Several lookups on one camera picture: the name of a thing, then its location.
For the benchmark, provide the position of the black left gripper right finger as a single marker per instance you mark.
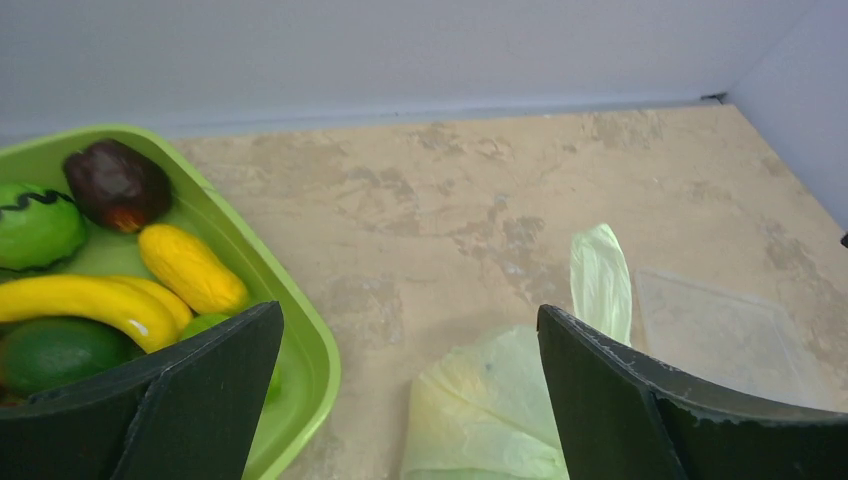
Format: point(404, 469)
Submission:
point(621, 414)

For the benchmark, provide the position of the green fake watermelon ball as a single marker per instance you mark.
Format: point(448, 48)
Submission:
point(40, 228)

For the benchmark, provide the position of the pale green plastic bag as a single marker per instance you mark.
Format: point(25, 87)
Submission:
point(483, 410)

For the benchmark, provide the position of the dark green fake avocado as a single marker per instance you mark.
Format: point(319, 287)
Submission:
point(50, 352)

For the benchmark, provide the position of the green plastic tray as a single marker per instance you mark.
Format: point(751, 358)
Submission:
point(306, 376)

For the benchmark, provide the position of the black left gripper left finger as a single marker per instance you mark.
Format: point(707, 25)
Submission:
point(189, 411)

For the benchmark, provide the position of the yellow fake banana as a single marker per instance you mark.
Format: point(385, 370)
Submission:
point(147, 313)

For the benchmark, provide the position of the yellow fake lemon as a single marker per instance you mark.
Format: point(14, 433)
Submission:
point(189, 268)

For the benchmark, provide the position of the dark maroon fake fruit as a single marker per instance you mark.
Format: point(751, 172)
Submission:
point(117, 187)

